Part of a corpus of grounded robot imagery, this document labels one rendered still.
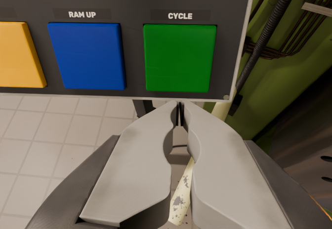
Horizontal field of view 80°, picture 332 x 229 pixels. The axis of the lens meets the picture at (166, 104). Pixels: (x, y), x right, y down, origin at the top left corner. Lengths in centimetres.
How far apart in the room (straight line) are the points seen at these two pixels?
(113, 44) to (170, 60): 6
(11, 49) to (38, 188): 116
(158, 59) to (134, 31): 4
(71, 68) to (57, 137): 120
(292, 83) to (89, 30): 55
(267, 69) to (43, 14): 53
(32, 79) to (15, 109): 141
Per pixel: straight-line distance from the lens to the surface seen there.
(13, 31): 27
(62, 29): 24
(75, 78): 26
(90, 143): 133
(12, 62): 29
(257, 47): 55
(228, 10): 22
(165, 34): 22
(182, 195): 54
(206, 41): 22
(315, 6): 49
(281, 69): 62
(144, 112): 59
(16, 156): 153
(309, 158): 55
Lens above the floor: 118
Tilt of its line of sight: 61 degrees down
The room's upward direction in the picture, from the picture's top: 2 degrees counter-clockwise
